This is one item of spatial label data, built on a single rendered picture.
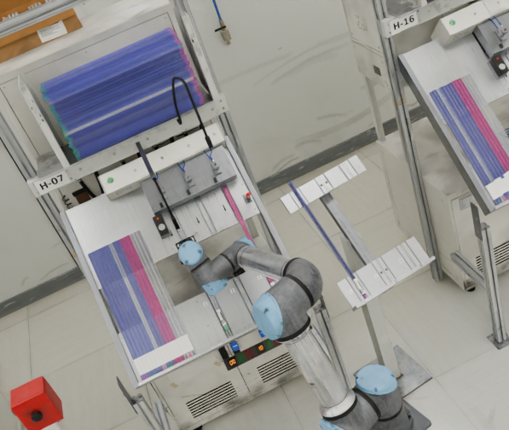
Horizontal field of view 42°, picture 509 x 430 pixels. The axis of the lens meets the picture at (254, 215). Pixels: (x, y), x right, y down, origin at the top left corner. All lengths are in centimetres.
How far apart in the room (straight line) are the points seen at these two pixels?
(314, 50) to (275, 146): 65
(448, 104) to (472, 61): 22
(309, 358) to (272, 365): 113
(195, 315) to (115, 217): 48
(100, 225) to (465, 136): 143
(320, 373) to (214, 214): 85
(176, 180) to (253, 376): 99
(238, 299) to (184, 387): 64
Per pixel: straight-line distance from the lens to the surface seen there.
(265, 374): 304
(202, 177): 250
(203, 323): 245
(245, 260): 212
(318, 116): 441
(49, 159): 259
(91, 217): 259
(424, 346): 317
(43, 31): 268
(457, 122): 272
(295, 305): 182
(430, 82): 277
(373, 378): 207
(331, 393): 197
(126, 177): 252
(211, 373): 294
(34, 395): 260
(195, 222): 252
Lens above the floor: 234
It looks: 33 degrees down
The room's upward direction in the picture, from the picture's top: 21 degrees counter-clockwise
